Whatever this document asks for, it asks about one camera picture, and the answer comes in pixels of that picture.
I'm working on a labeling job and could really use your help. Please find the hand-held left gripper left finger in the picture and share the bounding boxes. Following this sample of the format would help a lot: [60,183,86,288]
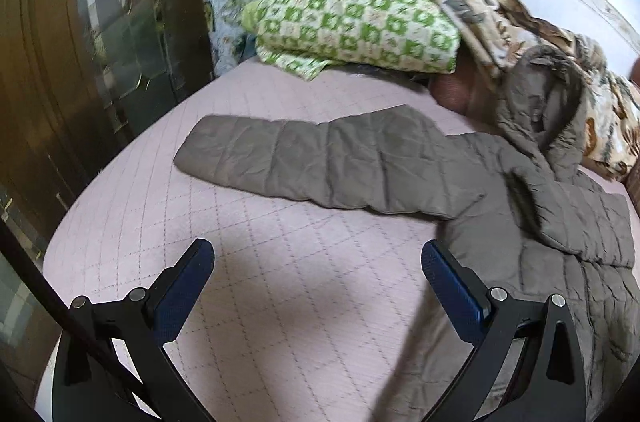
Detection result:
[51,238,216,422]

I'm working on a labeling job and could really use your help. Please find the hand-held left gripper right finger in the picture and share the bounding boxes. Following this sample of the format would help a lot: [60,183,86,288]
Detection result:
[421,239,601,422]

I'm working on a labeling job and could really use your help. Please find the grey-brown quilted jacket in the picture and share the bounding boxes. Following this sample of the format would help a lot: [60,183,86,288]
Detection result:
[172,45,640,422]

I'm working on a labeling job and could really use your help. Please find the pink quilted bed sheet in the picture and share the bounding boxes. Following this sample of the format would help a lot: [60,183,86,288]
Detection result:
[35,57,640,422]

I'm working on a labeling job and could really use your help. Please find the maroon pillow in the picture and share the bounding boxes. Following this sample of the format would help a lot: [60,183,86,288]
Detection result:
[429,52,507,124]

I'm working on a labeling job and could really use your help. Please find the wooden wardrobe with glass door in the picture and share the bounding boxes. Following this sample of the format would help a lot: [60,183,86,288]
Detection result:
[0,0,217,403]

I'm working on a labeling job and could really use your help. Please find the beige leaf-print blanket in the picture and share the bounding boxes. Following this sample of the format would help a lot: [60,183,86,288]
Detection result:
[345,0,640,183]

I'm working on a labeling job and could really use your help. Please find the green checkered quilt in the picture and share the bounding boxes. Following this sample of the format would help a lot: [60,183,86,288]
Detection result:
[241,0,463,82]

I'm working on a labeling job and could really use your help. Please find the green printed plastic package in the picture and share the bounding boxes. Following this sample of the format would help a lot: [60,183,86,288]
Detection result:
[197,0,262,78]

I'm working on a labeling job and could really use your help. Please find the black strap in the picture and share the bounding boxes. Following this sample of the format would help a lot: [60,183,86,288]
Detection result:
[0,222,151,408]

